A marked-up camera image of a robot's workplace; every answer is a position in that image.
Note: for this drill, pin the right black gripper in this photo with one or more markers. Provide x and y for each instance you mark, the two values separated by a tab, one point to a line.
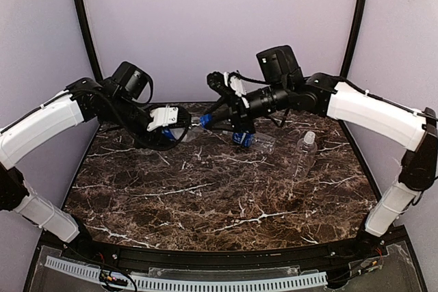
236	111

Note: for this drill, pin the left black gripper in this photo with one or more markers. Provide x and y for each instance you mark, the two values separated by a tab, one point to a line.
183	122

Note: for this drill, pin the blue cap pepsi bottle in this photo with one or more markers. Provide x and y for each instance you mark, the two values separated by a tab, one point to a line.
166	138

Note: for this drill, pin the white cap blue label bottle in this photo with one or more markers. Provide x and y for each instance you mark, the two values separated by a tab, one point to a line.
257	142

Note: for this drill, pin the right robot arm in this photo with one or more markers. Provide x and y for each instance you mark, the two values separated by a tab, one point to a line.
284	87

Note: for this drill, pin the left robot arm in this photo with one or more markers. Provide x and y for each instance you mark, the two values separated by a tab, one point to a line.
114	99

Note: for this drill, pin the clear unlabeled plastic bottle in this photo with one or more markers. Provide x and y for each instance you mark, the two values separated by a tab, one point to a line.
305	153

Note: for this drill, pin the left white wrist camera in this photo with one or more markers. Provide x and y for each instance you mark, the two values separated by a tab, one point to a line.
162	117

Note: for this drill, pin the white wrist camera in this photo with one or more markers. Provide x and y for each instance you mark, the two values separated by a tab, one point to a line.
162	117
229	85

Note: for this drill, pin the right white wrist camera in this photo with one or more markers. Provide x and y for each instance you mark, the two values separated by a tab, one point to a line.
229	85

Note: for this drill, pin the left black frame post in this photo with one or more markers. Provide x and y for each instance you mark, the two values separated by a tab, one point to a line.
87	39

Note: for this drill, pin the black frame post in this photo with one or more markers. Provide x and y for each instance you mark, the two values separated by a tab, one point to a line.
352	39
87	39

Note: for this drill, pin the black front frame rail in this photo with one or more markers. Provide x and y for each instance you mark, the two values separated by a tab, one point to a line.
326	256

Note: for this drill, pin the right black frame post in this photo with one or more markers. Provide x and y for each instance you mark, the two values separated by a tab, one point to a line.
352	39

